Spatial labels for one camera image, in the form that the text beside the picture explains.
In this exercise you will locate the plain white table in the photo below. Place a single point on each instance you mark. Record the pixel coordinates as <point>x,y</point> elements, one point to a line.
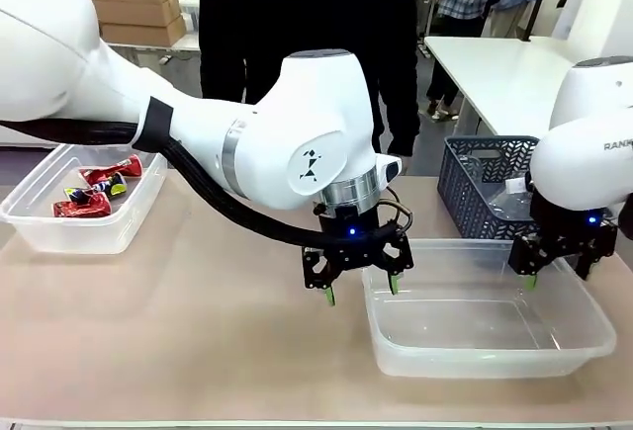
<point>494,69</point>

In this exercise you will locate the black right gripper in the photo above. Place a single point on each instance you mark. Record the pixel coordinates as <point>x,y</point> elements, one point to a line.
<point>569,232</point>

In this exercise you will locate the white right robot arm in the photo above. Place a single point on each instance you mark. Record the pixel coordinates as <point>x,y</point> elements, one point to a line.
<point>583,163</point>

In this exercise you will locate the clear plastic bin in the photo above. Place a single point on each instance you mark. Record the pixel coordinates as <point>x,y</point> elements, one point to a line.
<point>74,232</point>
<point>484,311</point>

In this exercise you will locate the crushed red can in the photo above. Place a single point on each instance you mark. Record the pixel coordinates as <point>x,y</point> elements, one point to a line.
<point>81,207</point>
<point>121,168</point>

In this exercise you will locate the crushed blue yellow can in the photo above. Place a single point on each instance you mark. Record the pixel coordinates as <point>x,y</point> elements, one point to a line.
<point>111,187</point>

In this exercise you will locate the crushed clear plastic bottle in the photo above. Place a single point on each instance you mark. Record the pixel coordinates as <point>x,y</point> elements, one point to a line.
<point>470,170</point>
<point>512,202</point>

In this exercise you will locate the person in black hoodie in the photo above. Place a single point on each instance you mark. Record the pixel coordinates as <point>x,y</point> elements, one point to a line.
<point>306,5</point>

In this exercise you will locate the dark blue perforated basket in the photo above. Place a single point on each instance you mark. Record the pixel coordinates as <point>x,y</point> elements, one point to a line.
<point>465,193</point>

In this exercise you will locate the person's right forearm black sleeve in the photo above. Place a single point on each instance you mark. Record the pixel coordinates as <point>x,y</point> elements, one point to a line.
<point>220,79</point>

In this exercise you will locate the clear storage container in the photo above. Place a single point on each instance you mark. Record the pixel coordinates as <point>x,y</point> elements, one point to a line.
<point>190,10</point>

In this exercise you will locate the person's left forearm black sleeve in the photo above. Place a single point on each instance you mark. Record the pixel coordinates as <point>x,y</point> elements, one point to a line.
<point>403,118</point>

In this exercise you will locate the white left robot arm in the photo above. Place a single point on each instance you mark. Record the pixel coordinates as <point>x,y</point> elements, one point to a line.
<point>297,128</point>

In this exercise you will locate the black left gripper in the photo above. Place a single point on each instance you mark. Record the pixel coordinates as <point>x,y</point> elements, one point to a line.
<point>353,242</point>

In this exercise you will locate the white table with metal legs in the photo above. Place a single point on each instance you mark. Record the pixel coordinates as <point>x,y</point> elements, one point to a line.
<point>163,49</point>

